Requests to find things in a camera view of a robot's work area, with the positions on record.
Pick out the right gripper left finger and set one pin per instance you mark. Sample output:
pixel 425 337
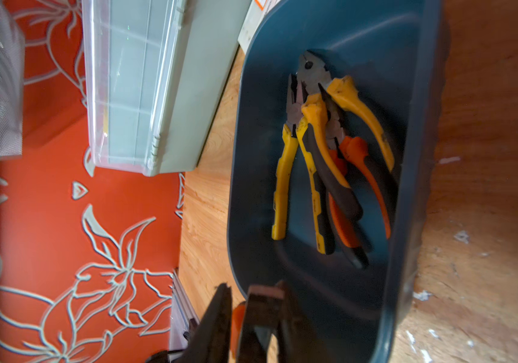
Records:
pixel 211 340

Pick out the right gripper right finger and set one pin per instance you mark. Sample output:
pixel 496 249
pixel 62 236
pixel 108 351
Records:
pixel 296 335

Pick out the orange black pliers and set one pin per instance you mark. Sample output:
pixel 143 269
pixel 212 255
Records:
pixel 340 95

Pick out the yellow black long pliers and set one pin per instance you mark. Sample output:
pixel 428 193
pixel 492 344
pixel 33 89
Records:
pixel 294 136

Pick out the yellow black combination pliers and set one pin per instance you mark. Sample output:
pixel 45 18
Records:
pixel 343 209

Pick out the translucent grey tool case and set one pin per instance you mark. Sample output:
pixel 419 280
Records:
pixel 155 74

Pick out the small white orange carton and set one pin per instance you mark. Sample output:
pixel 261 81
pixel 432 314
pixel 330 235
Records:
pixel 257 11

